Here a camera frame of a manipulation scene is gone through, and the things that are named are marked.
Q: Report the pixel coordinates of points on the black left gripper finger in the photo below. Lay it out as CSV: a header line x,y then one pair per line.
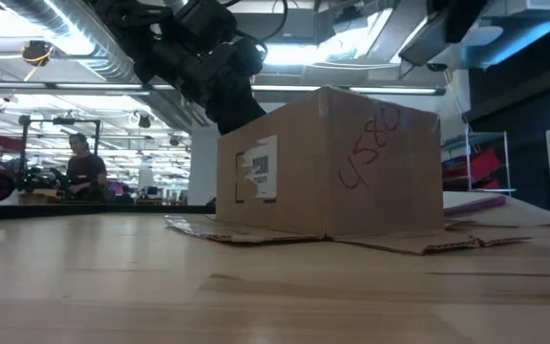
x,y
237,112

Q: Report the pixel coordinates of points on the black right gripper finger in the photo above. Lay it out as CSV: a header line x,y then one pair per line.
x,y
461,16

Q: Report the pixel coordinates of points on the brown Sephora cardboard box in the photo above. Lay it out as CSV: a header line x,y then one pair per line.
x,y
327,191

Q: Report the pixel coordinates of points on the purple-edged mesh zip pouch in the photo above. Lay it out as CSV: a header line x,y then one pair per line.
x,y
504,210

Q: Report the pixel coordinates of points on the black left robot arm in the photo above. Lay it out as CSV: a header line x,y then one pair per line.
x,y
127,24

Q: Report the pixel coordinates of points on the black background robot arm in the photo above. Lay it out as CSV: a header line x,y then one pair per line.
x,y
41,179

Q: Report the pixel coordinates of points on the white pillar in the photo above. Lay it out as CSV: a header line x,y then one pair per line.
x,y
203,167

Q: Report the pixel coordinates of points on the grey ceiling unit box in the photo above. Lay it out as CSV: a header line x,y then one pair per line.
x,y
299,22

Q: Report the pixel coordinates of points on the long ceiling light bar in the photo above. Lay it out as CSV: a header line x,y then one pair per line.
x,y
98,86

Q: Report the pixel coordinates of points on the red storage bin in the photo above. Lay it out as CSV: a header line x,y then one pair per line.
x,y
490,184
475,165

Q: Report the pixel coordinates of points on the person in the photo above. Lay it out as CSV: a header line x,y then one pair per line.
x,y
84,169

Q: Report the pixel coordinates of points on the small plain cardboard box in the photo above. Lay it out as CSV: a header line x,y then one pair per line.
x,y
38,197

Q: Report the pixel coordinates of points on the black ceiling camera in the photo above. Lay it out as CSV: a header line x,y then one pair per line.
x,y
144,121

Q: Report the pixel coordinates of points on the black table frame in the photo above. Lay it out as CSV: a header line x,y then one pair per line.
x,y
89,210

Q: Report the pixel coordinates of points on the black gantry frame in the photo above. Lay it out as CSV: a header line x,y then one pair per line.
x,y
23,157

